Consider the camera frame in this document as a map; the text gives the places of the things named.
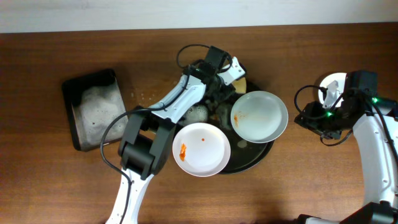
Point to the yellow sponge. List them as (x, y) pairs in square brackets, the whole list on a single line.
[(240, 86)]

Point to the white plate bottom left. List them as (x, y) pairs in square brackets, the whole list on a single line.
[(201, 149)]

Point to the white plate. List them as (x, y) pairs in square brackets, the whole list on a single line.
[(201, 149), (339, 77)]

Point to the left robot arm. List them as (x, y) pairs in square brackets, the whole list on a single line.
[(147, 139)]

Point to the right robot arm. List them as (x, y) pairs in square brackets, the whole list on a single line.
[(350, 103)]

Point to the white plate top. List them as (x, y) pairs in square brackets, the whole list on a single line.
[(339, 77)]

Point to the black rectangular soap tray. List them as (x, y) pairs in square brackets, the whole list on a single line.
[(92, 102)]

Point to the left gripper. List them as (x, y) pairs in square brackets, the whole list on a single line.
[(222, 92)]

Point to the black round tray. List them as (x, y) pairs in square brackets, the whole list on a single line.
[(244, 154)]

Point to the pale blue plate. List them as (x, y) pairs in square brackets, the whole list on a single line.
[(259, 117)]

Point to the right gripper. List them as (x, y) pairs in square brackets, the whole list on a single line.
[(311, 118)]

